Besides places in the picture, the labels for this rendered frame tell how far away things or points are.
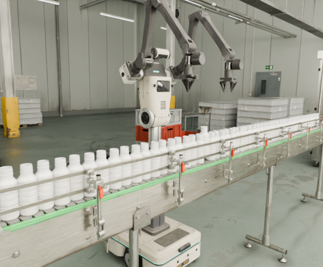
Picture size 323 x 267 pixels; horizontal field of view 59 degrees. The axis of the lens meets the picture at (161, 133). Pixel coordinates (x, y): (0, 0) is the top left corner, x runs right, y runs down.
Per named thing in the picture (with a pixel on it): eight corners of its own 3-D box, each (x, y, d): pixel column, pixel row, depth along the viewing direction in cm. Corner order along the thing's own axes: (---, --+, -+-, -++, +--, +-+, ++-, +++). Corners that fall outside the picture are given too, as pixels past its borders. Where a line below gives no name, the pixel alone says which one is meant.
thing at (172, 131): (156, 144, 383) (157, 127, 379) (134, 140, 407) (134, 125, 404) (181, 138, 431) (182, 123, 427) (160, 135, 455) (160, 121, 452)
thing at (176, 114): (157, 127, 378) (157, 111, 375) (134, 125, 403) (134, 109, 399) (181, 123, 427) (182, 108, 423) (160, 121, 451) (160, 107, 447)
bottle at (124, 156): (115, 185, 122) (114, 147, 119) (121, 181, 127) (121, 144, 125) (127, 187, 120) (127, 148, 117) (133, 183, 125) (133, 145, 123)
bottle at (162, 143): (170, 172, 140) (170, 140, 138) (162, 175, 136) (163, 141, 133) (161, 170, 144) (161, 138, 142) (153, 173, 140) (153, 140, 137)
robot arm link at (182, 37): (161, 5, 184) (149, 1, 176) (167, -3, 180) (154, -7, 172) (194, 55, 170) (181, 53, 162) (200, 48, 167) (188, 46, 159)
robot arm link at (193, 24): (195, 12, 219) (187, 9, 212) (209, 12, 210) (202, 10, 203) (186, 71, 232) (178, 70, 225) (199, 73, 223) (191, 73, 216)
